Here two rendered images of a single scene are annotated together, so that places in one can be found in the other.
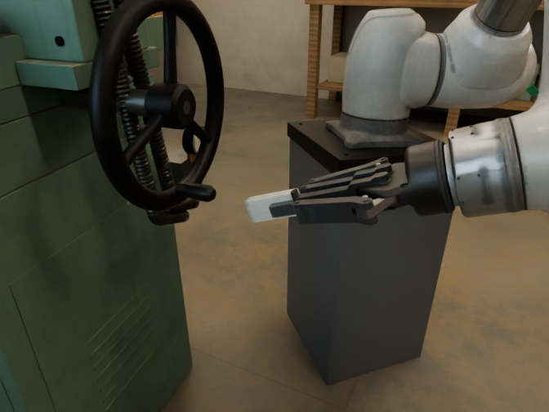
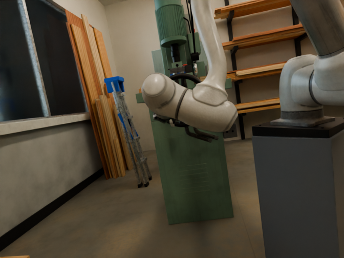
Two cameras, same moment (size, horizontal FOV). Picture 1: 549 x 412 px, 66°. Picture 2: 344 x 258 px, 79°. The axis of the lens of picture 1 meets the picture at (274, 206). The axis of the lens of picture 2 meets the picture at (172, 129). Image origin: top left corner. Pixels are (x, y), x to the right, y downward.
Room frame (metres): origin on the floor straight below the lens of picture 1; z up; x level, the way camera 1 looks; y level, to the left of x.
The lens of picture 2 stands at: (0.19, -0.94, 0.80)
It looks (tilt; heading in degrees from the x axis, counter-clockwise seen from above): 7 degrees down; 74
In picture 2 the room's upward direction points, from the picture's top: 9 degrees counter-clockwise
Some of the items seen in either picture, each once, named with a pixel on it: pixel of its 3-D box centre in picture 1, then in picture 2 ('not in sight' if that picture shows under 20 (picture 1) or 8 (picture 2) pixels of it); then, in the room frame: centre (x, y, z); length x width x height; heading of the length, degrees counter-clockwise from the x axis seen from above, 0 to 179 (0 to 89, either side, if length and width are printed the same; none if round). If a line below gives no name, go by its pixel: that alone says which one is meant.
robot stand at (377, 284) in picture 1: (359, 253); (307, 195); (0.97, -0.23, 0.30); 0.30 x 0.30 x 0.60; 20
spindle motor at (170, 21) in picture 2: not in sight; (170, 20); (0.69, 0.46, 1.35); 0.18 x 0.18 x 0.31
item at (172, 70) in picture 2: not in sight; (180, 70); (0.64, 0.27, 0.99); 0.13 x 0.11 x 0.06; 160
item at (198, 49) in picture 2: not in sight; (194, 44); (0.91, 0.61, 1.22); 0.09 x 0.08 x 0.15; 70
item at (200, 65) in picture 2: not in sight; (198, 70); (0.91, 0.58, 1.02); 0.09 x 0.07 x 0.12; 160
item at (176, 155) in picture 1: (170, 169); (228, 130); (0.89, 0.24, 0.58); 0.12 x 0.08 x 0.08; 70
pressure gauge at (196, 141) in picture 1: (194, 144); not in sight; (0.86, 0.17, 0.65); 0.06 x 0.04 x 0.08; 160
